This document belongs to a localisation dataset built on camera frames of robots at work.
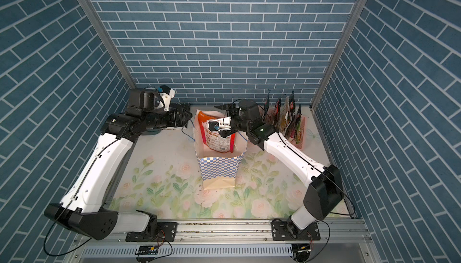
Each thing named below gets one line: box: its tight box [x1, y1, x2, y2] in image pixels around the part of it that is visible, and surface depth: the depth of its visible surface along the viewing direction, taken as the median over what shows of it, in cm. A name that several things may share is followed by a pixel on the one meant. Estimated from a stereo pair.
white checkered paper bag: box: [193, 109, 248, 190], surface depth 77 cm
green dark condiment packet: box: [289, 90, 296, 140], surface depth 92 cm
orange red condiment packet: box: [198, 110, 236, 154], surface depth 91 cm
